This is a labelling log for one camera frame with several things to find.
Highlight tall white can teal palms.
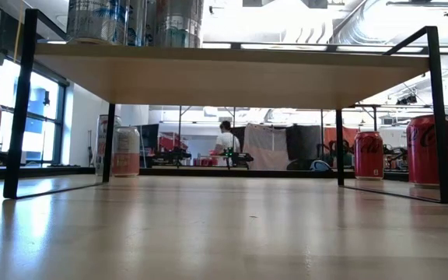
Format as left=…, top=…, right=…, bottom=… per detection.
left=154, top=0, right=205, bottom=50

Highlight wooden shelf black metal legs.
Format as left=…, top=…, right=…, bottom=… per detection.
left=2, top=8, right=448, bottom=205

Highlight person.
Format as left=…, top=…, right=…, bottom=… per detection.
left=212, top=120, right=242, bottom=156

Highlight white hanging cloth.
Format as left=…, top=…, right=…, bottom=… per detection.
left=243, top=123, right=292, bottom=171

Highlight black monitor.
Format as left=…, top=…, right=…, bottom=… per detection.
left=135, top=123, right=159, bottom=157

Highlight dark grey hanging cloth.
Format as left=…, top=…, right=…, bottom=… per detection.
left=285, top=124, right=322, bottom=161

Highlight short white and pink can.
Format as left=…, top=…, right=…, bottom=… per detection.
left=111, top=125, right=141, bottom=178

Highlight blue and white helmet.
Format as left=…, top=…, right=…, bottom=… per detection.
left=310, top=159, right=332, bottom=172

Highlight orange hanging cloth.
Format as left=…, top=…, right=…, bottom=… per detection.
left=323, top=126, right=359, bottom=148

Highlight black track spotlights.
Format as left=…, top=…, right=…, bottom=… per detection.
left=396, top=94, right=418, bottom=106

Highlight black aluminium table frame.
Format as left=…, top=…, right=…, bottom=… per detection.
left=0, top=166, right=448, bottom=184

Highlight silver ceiling duct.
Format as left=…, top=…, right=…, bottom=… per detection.
left=331, top=0, right=448, bottom=46

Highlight large window black frame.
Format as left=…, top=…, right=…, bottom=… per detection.
left=0, top=58, right=69, bottom=168

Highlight black ceiling rail fixture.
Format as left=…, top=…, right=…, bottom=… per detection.
left=386, top=1, right=448, bottom=17

